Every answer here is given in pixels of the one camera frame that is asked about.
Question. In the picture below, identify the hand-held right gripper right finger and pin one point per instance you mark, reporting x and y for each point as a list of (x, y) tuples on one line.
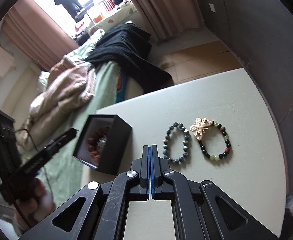
[(155, 160)]

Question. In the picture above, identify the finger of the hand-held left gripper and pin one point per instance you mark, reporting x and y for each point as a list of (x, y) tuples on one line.
[(61, 140)]

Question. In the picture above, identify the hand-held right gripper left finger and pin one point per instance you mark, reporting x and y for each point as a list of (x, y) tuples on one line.
[(144, 160)]

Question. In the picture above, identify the black cardboard box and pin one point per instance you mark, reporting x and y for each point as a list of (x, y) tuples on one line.
[(116, 145)]

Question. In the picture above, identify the person's left hand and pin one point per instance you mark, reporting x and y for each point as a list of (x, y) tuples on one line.
[(41, 197)]

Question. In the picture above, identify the green bed sheet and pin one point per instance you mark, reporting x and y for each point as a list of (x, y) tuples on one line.
[(61, 165)]

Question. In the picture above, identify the beige blanket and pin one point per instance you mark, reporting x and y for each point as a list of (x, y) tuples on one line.
[(61, 90)]

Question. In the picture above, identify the light green pillow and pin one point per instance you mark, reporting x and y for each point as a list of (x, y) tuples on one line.
[(44, 78)]

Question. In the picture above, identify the orange blue printed cloth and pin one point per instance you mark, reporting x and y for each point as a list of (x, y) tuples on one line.
[(121, 87)]

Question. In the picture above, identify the pink curtain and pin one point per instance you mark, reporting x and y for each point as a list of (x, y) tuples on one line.
[(166, 7), (41, 30)]

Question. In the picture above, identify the black knitted blanket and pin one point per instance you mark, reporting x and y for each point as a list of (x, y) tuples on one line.
[(121, 45)]

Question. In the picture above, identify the clear plastic container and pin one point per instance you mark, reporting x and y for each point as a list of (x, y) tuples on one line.
[(95, 12)]

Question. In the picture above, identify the patterned windowsill cloth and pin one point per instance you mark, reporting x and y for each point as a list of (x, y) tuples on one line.
[(116, 17)]

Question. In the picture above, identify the white wall socket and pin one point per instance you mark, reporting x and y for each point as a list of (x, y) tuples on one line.
[(212, 7)]

